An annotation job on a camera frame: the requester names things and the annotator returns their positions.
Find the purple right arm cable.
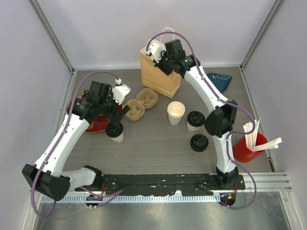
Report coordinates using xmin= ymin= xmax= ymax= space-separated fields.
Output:
xmin=146 ymin=31 xmax=258 ymax=211

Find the brown cardboard cup carrier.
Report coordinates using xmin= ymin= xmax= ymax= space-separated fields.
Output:
xmin=125 ymin=88 xmax=158 ymax=121

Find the white paper cup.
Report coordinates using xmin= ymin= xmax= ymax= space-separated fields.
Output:
xmin=106 ymin=123 xmax=124 ymax=143
xmin=187 ymin=111 xmax=205 ymax=133

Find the blue ceramic dish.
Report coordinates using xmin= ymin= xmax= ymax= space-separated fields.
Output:
xmin=207 ymin=72 xmax=233 ymax=93

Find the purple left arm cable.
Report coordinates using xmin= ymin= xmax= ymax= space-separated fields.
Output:
xmin=31 ymin=70 xmax=123 ymax=219

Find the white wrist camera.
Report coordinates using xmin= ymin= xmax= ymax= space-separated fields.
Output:
xmin=112 ymin=79 xmax=131 ymax=105
xmin=145 ymin=42 xmax=165 ymax=63

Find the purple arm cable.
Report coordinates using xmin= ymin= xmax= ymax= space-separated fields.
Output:
xmin=31 ymin=70 xmax=123 ymax=219
xmin=146 ymin=31 xmax=258 ymax=211

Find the red cup of straws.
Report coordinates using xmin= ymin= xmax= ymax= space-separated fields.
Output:
xmin=233 ymin=120 xmax=282 ymax=163

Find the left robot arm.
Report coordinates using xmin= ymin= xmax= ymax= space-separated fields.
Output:
xmin=22 ymin=80 xmax=131 ymax=201

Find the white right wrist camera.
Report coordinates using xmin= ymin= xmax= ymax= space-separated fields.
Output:
xmin=145 ymin=42 xmax=165 ymax=63

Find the brown paper takeout bag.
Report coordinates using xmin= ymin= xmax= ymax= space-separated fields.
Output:
xmin=140 ymin=45 xmax=181 ymax=98

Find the black cup lid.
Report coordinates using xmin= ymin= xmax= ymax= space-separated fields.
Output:
xmin=187 ymin=111 xmax=205 ymax=127
xmin=105 ymin=123 xmax=123 ymax=138

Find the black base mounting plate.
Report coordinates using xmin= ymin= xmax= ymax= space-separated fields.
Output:
xmin=85 ymin=173 xmax=246 ymax=196

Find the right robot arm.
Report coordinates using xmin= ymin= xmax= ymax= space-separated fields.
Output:
xmin=146 ymin=39 xmax=238 ymax=189

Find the stack of black cup lids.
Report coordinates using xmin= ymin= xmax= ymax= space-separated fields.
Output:
xmin=190 ymin=134 xmax=209 ymax=152

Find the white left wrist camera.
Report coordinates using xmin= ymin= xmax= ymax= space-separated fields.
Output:
xmin=112 ymin=79 xmax=131 ymax=105

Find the dark red round tray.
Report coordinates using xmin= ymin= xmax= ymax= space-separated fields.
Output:
xmin=66 ymin=91 xmax=123 ymax=133

